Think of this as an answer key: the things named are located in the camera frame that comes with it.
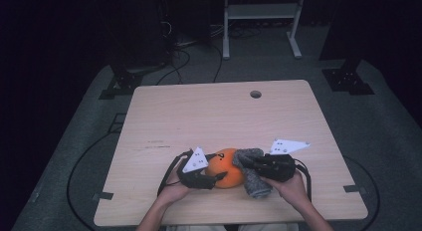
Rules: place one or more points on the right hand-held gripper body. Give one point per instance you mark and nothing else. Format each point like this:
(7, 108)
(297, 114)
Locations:
(277, 168)

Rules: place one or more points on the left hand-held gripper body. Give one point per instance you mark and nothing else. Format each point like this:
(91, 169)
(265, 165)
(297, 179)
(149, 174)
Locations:
(197, 181)

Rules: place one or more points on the orange plush toy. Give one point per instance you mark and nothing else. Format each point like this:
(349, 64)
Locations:
(225, 171)

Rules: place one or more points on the grey knitted sock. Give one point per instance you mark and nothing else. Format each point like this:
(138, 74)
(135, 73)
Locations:
(253, 186)

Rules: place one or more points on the person's left hand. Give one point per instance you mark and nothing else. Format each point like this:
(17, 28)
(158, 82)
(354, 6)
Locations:
(174, 190)

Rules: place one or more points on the person's right hand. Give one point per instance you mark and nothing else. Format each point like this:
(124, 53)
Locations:
(292, 189)

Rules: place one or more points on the grey tape strip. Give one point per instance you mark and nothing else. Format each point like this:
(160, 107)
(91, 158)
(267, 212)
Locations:
(103, 195)
(355, 189)

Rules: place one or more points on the black stand with flat base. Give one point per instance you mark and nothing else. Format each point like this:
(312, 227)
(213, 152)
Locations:
(346, 80)

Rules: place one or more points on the black stand with angled base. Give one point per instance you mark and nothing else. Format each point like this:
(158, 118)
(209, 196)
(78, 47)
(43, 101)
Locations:
(126, 81)

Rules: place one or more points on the white metal stand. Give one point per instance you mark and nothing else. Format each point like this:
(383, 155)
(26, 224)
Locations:
(260, 11)

